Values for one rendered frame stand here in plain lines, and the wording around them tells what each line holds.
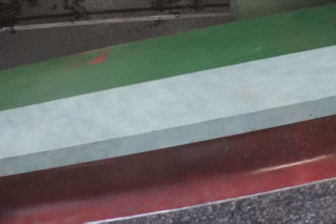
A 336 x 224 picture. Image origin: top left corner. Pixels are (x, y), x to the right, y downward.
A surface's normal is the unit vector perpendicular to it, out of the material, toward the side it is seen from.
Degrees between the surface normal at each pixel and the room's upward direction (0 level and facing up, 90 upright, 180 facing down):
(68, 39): 0
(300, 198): 0
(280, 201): 0
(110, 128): 90
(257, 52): 90
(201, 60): 90
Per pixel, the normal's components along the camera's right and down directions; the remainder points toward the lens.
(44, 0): -0.04, 0.35
